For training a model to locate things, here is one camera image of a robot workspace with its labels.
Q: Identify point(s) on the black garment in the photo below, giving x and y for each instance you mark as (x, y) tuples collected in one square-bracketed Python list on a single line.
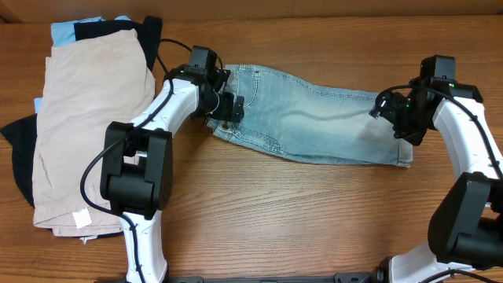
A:
[(22, 134)]

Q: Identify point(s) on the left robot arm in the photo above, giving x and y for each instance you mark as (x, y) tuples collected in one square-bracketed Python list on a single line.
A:
[(137, 162)]

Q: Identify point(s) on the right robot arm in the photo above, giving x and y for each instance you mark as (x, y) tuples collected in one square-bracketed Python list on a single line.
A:
[(465, 231)]

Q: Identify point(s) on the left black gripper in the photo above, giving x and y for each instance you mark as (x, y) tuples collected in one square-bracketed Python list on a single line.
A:
[(230, 107)]

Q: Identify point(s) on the light blue garment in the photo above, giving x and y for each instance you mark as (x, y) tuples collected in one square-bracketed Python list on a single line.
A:
[(63, 33)]

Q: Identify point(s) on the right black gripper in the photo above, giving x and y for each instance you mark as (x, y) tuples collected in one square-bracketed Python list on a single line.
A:
[(393, 111)]

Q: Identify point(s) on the beige folded shorts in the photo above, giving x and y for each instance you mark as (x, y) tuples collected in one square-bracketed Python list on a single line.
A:
[(88, 85)]

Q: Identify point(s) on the light blue denim shorts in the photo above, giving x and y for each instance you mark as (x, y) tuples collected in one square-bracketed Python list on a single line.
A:
[(289, 117)]

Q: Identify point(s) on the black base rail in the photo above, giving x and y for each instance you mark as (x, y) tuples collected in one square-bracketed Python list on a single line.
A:
[(267, 280)]

